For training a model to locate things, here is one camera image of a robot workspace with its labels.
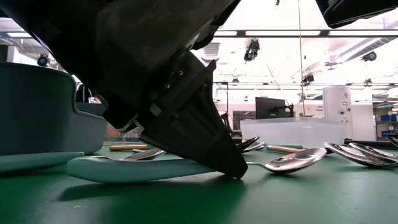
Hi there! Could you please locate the silver spoon teal handle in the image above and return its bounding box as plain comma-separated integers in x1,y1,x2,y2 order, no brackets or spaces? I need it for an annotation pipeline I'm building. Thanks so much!
66,147,328,184
242,141,266,154
0,147,167,173

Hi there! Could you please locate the black overhead light bar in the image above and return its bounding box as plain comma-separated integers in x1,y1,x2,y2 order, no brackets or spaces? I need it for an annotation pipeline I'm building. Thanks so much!
0,29,398,40

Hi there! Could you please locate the black computer monitor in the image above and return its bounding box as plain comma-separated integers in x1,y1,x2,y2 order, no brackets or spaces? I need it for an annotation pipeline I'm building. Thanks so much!
255,96,295,121

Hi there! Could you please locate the white pillar with signs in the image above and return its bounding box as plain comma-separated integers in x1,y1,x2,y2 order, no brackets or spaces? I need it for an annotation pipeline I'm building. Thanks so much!
322,84,354,141

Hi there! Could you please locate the grey-blue plastic bin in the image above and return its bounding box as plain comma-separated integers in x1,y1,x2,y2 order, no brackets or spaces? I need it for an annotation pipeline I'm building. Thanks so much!
0,62,108,156

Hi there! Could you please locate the translucent white plastic bin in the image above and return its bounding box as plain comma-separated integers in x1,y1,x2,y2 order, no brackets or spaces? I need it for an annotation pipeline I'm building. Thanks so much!
239,116,346,149

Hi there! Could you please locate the shelf with blue bins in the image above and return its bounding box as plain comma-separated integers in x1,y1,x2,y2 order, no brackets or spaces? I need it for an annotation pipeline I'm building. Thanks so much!
373,102,398,139

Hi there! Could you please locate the green table mat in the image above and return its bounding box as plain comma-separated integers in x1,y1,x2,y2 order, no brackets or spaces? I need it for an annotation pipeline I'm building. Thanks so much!
0,141,398,224

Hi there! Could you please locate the black ceiling camera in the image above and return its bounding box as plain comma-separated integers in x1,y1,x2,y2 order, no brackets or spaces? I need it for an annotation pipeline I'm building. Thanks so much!
301,73,315,86
36,53,51,67
243,39,261,63
362,50,378,62

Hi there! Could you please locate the silver ceiling duct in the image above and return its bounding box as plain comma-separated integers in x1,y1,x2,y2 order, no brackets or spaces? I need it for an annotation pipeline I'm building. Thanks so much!
200,40,222,63

